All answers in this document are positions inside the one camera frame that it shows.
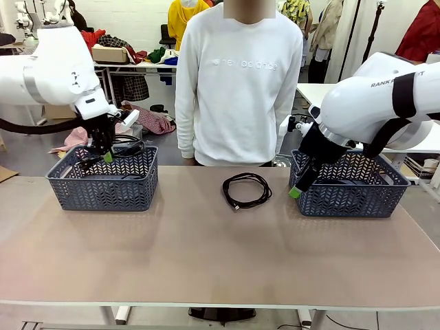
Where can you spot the closed cardboard box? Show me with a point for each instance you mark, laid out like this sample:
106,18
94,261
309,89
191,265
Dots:
110,55

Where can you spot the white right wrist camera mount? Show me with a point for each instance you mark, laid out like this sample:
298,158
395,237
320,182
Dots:
287,125

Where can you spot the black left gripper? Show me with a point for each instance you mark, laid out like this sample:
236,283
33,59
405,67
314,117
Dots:
99,132

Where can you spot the beige coat on mannequin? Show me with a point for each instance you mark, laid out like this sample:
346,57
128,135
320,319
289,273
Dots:
326,31

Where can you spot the black round base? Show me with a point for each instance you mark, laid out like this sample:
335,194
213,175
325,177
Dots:
220,313

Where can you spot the black white checked cloth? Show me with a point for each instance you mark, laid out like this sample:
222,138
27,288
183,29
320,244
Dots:
135,87

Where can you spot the black tripod stand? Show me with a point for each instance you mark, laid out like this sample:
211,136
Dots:
370,41

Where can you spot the black office chair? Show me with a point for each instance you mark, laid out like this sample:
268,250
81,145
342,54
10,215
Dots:
165,34

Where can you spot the yellow garment on mannequin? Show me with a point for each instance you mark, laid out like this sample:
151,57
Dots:
177,20

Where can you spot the green cloth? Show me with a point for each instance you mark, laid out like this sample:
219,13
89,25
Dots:
156,55

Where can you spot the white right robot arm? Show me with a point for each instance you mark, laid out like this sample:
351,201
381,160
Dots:
357,103

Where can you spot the yellow floral shirt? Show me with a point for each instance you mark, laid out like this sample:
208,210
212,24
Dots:
299,8

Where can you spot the person in red jacket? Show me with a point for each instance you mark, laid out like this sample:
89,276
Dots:
419,34

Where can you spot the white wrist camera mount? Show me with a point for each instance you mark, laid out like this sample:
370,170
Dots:
130,118
287,125

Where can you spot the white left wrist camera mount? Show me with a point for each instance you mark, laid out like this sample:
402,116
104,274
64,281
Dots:
130,118

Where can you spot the black light stand pole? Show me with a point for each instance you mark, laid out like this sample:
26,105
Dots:
349,41

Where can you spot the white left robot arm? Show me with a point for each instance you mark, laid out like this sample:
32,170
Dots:
51,68

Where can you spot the white table with clothes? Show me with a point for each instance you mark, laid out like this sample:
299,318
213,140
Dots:
144,65

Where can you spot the person in white sweatshirt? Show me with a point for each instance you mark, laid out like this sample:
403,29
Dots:
237,86

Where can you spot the blue-grey woven plastic basket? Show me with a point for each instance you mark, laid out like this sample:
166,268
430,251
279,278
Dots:
103,197
343,203

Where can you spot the open cardboard box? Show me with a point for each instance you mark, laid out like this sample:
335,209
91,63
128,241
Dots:
58,111

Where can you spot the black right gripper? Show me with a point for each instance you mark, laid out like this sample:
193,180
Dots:
321,144

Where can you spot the red plaid cloth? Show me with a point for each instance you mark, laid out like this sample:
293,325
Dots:
151,120

